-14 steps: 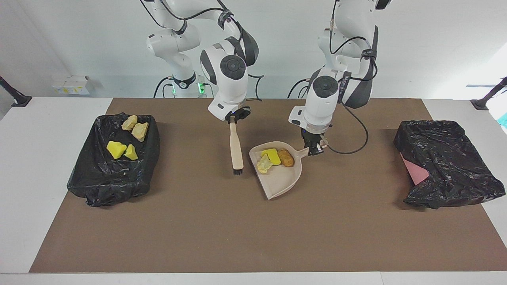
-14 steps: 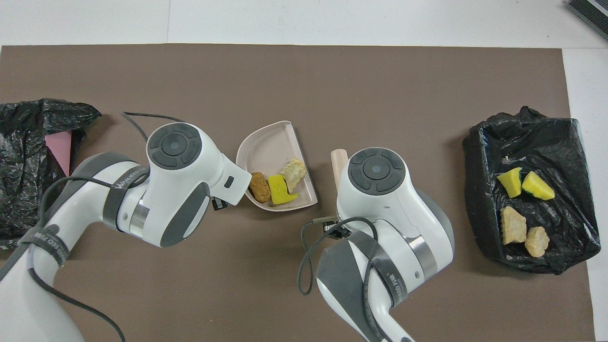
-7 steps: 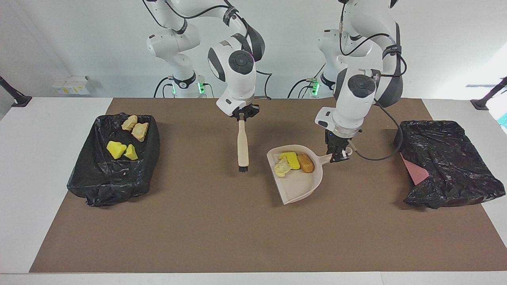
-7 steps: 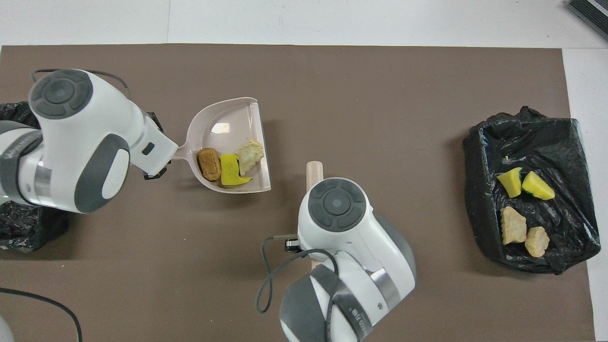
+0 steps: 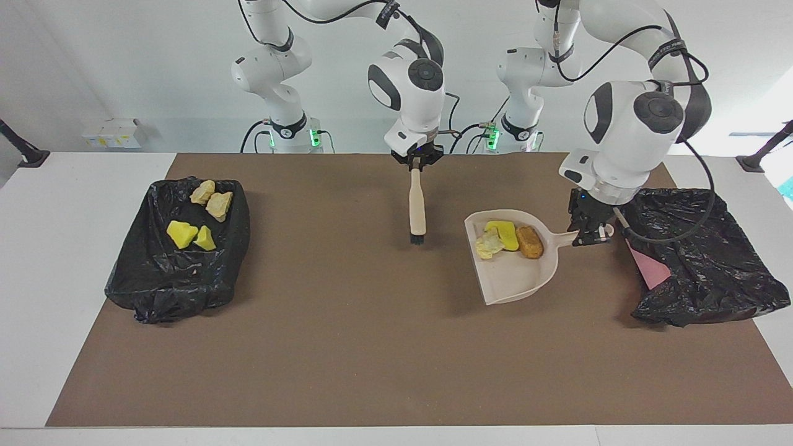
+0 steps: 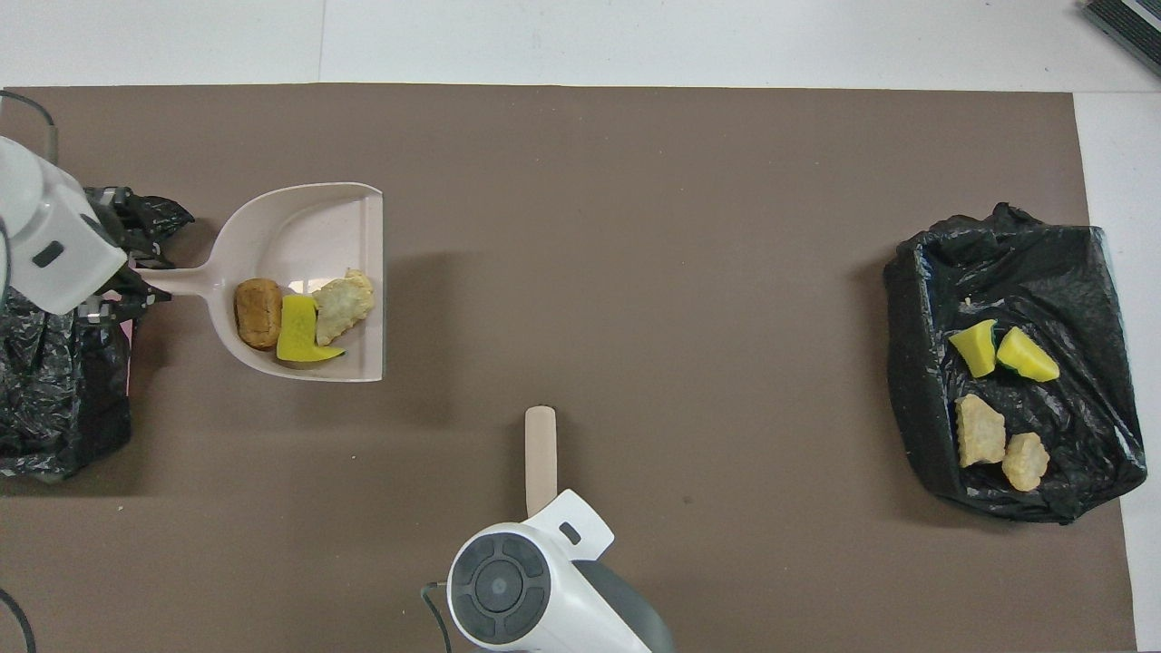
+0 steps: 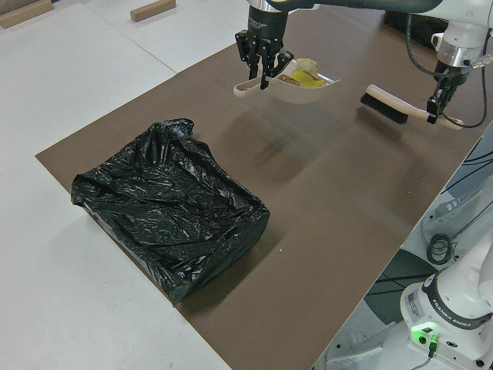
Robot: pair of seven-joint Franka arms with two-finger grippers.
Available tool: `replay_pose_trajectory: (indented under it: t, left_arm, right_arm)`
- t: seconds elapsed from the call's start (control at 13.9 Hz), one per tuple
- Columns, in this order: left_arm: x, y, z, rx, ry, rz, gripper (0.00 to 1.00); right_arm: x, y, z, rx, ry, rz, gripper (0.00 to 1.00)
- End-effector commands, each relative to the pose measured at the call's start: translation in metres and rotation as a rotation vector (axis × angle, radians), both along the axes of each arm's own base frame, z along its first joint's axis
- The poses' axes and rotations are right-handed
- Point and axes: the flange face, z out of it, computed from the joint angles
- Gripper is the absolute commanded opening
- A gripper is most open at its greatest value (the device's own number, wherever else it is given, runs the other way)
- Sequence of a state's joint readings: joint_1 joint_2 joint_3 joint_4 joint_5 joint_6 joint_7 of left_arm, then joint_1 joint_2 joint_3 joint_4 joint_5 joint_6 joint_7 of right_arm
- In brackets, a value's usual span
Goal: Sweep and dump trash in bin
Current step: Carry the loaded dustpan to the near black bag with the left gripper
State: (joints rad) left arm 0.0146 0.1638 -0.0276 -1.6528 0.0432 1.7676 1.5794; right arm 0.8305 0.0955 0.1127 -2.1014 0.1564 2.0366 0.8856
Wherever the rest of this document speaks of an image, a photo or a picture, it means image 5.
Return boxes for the beige hand brush black bristles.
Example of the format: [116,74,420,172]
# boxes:
[408,157,428,245]

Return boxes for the brown cork nugget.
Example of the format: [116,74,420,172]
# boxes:
[516,225,545,260]

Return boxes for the notched yellow sponge piece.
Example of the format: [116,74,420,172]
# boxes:
[484,221,520,252]

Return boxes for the beige plastic dustpan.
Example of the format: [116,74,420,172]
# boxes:
[464,209,615,306]

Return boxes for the pale cream foam chunk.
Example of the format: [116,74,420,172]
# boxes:
[475,226,506,260]

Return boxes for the pale beige foam chunk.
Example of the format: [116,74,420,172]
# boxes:
[206,191,235,222]

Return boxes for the green topped yellow sponge piece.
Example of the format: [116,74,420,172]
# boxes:
[166,221,199,250]

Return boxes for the pink bin with black bag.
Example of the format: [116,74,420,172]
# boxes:
[615,188,792,328]

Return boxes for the black bag lined bin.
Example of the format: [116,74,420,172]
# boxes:
[104,175,252,325]

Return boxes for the brown table mat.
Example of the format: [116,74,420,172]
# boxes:
[45,153,793,428]

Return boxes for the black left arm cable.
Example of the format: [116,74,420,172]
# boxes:
[551,0,716,243]

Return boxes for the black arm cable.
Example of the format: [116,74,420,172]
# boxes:
[237,0,462,137]
[551,0,716,243]

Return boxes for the black base power cable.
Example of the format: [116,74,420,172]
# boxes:
[240,120,273,154]
[449,123,496,154]

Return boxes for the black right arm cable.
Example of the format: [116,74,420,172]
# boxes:
[237,0,462,137]

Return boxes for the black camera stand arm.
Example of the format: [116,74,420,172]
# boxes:
[735,120,793,173]
[0,118,51,168]

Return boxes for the white wall socket box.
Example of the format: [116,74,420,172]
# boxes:
[82,118,144,149]

